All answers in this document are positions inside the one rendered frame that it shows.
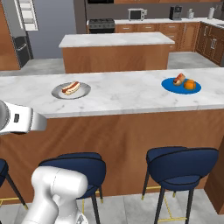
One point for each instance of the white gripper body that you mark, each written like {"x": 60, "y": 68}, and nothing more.
{"x": 38, "y": 122}

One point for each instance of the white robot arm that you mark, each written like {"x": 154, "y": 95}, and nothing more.
{"x": 55, "y": 189}

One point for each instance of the grey plate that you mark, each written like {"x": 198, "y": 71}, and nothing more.
{"x": 83, "y": 91}

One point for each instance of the marble-topped wooden dining counter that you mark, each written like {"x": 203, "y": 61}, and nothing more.
{"x": 125, "y": 96}

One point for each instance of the blue plate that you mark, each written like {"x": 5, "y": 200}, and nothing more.
{"x": 169, "y": 84}

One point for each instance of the orange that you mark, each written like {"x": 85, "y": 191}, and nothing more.
{"x": 189, "y": 84}

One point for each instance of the hot dog with white drizzle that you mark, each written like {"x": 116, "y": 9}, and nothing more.
{"x": 71, "y": 87}

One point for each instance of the navy blue bar stool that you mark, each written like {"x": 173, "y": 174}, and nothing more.
{"x": 3, "y": 170}
{"x": 78, "y": 169}
{"x": 180, "y": 166}

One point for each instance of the tall wooden cabinet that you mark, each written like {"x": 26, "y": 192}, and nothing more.
{"x": 7, "y": 43}

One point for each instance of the marble-topped wooden kitchen island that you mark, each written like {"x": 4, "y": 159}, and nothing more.
{"x": 116, "y": 55}

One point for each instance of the black stove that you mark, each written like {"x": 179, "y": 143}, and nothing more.
{"x": 101, "y": 25}

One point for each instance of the black range hood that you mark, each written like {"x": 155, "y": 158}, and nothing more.
{"x": 100, "y": 1}

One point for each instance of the silver microwave oven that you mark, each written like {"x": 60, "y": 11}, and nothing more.
{"x": 136, "y": 14}

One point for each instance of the hot dog in brown bun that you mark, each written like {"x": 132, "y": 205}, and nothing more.
{"x": 178, "y": 79}

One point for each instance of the wooden base cupboard run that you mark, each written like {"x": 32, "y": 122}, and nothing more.
{"x": 213, "y": 43}
{"x": 186, "y": 35}

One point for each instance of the black coffee machine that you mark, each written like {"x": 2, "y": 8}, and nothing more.
{"x": 175, "y": 13}

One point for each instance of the grey jar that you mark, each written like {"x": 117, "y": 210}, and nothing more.
{"x": 190, "y": 14}

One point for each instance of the white paper towel roll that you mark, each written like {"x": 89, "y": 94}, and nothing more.
{"x": 211, "y": 13}

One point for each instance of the black wall oven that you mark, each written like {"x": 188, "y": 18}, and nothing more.
{"x": 22, "y": 51}

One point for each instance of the wooden wall cupboard run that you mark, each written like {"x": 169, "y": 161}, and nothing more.
{"x": 163, "y": 1}

